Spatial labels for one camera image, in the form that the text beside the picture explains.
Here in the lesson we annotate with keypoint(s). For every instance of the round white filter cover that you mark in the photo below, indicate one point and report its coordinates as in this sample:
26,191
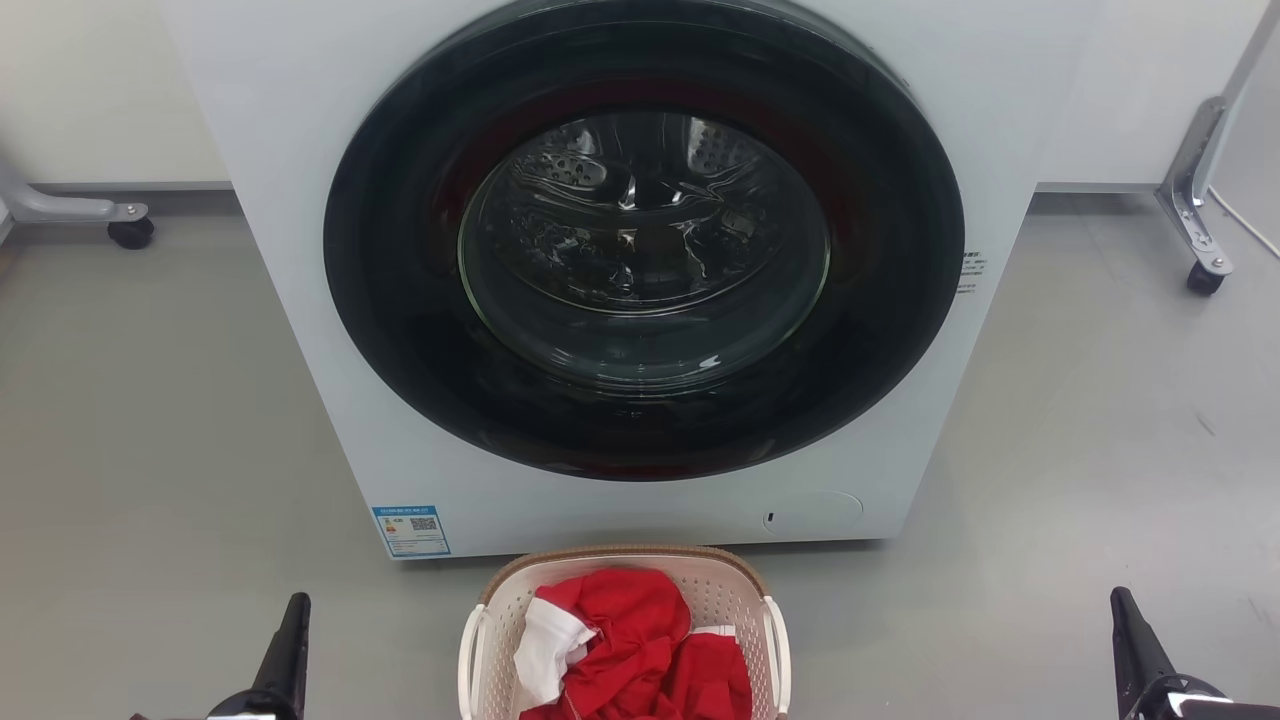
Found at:
815,512

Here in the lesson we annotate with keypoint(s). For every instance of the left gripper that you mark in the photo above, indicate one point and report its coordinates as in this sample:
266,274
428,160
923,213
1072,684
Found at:
245,708

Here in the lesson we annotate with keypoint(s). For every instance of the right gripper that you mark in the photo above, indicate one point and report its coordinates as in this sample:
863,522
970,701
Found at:
1195,700

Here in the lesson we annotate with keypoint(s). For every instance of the cream perforated plastic laundry basket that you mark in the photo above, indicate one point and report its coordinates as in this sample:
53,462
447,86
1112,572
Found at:
735,590

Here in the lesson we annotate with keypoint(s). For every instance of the white garment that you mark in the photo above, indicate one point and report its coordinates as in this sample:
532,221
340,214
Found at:
545,645

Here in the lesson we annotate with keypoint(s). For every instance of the white front-load washing machine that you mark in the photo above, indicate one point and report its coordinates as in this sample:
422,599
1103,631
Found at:
280,200

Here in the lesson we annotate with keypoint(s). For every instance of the blue white energy label sticker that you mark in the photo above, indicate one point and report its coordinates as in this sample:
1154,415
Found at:
411,531

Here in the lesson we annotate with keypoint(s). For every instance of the black caster wheel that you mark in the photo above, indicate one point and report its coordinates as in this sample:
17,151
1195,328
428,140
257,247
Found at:
1205,279
131,233

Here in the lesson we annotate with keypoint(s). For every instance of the small printed text label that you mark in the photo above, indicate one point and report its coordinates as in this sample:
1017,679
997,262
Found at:
969,272

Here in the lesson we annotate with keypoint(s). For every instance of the red garment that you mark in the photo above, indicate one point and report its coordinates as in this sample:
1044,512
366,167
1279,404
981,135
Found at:
630,640

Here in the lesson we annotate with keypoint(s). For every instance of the round black glass washer door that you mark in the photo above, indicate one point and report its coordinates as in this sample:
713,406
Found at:
400,300

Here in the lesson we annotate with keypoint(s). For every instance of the grey metal stand leg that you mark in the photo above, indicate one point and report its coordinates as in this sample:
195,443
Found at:
60,208
1195,180

